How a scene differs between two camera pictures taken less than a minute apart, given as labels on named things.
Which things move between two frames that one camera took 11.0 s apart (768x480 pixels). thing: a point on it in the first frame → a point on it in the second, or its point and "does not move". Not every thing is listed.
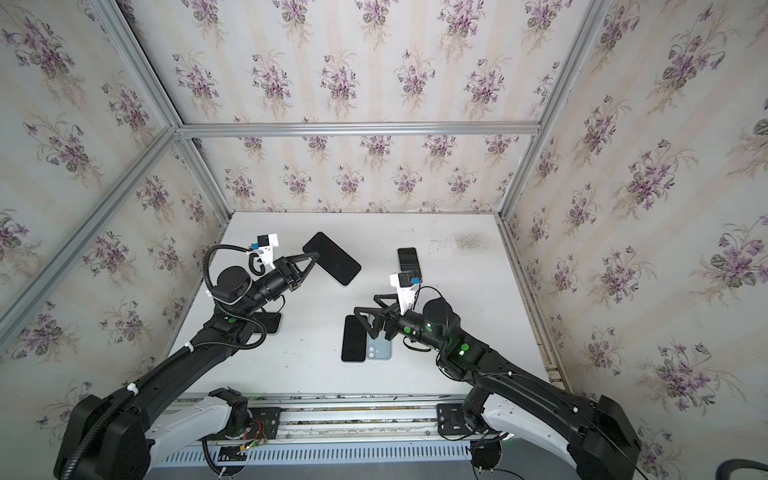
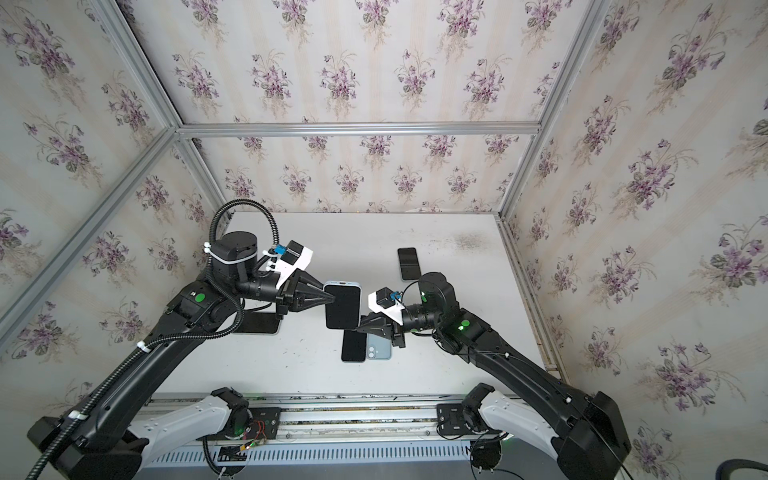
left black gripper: [288, 271] → [291, 293]
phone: [379, 348] does not move
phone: [408, 259] does not move
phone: [332, 258] → [344, 312]
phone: [270, 320] does not move
